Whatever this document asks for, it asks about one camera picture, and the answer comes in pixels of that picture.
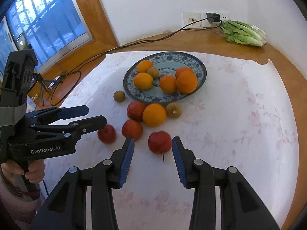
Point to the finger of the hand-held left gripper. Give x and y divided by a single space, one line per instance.
74 111
93 123

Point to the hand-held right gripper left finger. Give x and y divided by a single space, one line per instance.
126 160

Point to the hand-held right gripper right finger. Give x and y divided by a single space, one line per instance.
178 160

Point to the red apple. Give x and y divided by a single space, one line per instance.
132 129
135 111
160 142
106 135

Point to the brown kiwi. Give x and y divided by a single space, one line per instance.
173 110
152 72
119 96

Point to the orange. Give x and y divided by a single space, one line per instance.
186 82
143 81
168 84
183 70
154 115
144 66

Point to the blue patterned ceramic plate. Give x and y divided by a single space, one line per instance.
156 93

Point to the person's left hand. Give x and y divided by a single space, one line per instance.
34 175

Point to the small white device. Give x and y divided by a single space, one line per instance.
57 79

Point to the small tripod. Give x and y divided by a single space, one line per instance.
42 93

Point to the white floral tablecloth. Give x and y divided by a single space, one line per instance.
227 124

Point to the window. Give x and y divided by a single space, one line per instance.
48 16

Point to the bagged romaine lettuce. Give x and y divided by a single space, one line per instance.
242 32

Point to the black power adapter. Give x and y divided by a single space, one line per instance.
213 17

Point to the wooden window frame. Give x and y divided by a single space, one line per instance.
96 12

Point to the white wall socket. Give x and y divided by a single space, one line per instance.
190 19
224 18

